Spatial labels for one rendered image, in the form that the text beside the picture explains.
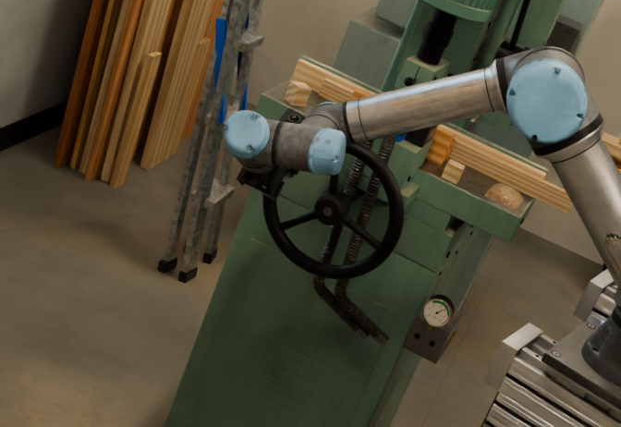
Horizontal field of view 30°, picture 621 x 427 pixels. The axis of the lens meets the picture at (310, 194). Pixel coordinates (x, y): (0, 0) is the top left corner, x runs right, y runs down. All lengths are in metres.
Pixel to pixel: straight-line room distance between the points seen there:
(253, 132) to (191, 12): 2.16
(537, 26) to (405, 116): 0.73
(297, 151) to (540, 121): 0.39
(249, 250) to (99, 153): 1.47
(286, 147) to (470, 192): 0.60
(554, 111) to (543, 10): 0.86
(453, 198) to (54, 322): 1.25
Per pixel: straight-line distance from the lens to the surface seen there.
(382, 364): 2.53
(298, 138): 1.87
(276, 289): 2.55
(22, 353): 3.00
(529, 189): 2.49
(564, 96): 1.76
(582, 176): 1.82
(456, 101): 1.93
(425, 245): 2.41
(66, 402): 2.88
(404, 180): 2.29
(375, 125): 1.96
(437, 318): 2.39
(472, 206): 2.36
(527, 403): 2.14
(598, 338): 2.09
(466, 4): 2.39
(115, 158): 3.97
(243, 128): 1.87
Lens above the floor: 1.66
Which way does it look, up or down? 22 degrees down
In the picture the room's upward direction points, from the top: 21 degrees clockwise
